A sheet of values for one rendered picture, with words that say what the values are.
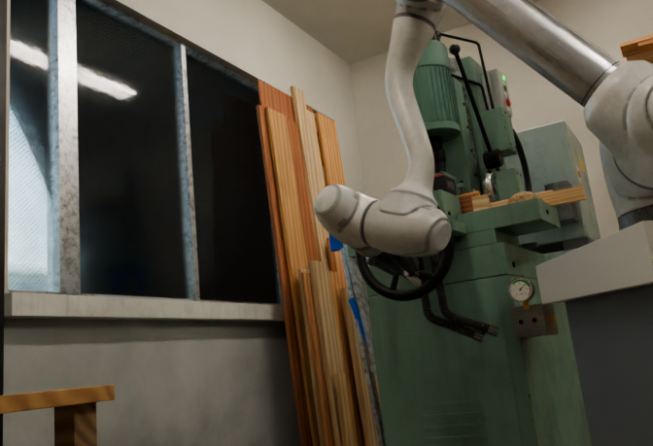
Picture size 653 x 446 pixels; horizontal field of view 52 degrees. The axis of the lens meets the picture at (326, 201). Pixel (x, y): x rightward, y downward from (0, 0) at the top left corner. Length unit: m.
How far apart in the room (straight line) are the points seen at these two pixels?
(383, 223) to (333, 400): 2.06
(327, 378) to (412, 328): 1.39
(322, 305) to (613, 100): 2.34
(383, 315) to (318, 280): 1.38
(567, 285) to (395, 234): 0.36
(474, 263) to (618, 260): 0.68
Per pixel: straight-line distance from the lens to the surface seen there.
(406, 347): 2.00
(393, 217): 1.34
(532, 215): 1.89
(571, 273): 1.42
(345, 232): 1.41
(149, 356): 2.82
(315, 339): 3.33
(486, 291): 1.91
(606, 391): 1.44
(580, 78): 1.32
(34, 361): 2.47
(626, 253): 1.30
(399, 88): 1.51
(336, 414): 3.34
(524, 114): 4.58
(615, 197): 1.47
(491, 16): 1.38
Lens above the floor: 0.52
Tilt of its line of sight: 14 degrees up
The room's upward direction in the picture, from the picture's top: 6 degrees counter-clockwise
